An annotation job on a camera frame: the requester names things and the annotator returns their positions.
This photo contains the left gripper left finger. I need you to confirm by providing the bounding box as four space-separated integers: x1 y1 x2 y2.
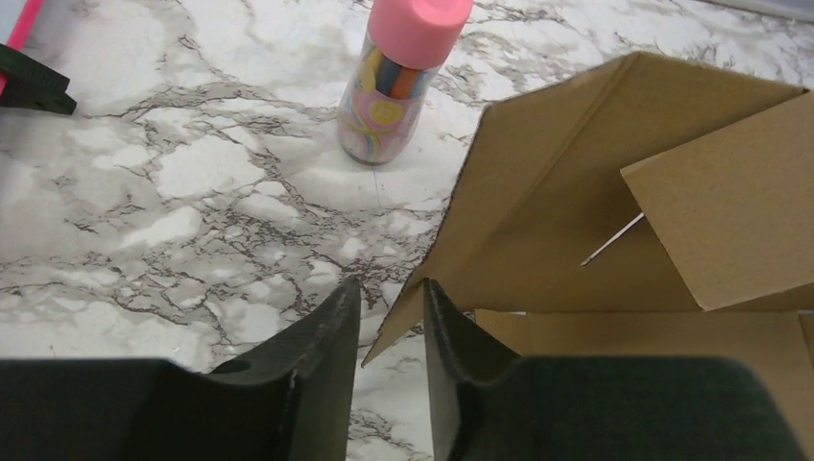
1 279 361 460

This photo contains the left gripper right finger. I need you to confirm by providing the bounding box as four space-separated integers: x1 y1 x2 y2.
423 279 805 460

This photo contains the pink-capped clear bottle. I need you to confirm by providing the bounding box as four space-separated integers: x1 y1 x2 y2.
337 0 474 165

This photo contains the brown cardboard box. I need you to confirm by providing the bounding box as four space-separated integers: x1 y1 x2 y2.
371 52 813 460

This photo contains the pink-framed whiteboard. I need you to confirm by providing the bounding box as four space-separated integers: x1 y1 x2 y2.
1 0 44 107

